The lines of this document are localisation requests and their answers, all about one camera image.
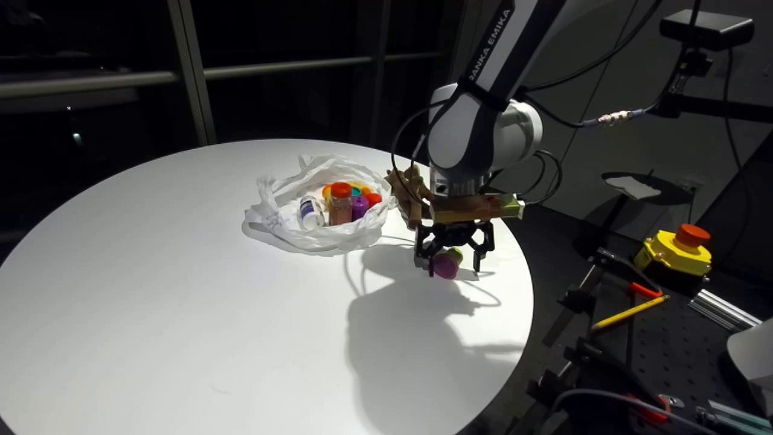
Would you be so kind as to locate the white pill bottle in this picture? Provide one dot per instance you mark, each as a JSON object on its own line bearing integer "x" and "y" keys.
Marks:
{"x": 309, "y": 212}

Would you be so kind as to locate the clear plastic bag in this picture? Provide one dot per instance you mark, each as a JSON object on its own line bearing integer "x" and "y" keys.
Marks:
{"x": 326, "y": 206}

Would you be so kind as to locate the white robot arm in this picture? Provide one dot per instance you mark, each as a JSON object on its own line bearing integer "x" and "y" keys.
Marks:
{"x": 475, "y": 126}

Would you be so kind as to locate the red lid spice jar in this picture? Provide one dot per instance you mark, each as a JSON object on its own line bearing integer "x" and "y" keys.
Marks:
{"x": 340, "y": 209}

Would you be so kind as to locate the black camera on stand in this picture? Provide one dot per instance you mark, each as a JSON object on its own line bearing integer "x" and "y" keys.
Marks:
{"x": 701, "y": 32}

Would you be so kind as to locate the purple lid play-doh tub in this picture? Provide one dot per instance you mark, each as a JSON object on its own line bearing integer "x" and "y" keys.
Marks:
{"x": 359, "y": 206}

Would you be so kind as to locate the small red lid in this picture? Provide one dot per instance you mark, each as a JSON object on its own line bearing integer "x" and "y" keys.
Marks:
{"x": 372, "y": 199}

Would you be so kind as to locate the brown plush toy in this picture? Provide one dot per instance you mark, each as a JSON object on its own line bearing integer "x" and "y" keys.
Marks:
{"x": 411, "y": 195}

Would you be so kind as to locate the yellow emergency stop button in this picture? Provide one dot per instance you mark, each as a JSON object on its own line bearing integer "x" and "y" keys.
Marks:
{"x": 682, "y": 250}

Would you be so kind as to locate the pink lid play-doh tub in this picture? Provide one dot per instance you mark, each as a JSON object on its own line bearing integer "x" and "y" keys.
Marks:
{"x": 444, "y": 264}

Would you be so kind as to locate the metal window railing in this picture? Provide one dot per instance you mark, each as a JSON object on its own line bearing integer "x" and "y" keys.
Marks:
{"x": 190, "y": 72}

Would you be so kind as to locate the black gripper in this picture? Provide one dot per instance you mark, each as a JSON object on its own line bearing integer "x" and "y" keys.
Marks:
{"x": 465, "y": 219}

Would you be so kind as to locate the yellow pencil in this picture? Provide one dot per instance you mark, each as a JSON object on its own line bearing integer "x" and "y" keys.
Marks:
{"x": 628, "y": 312}

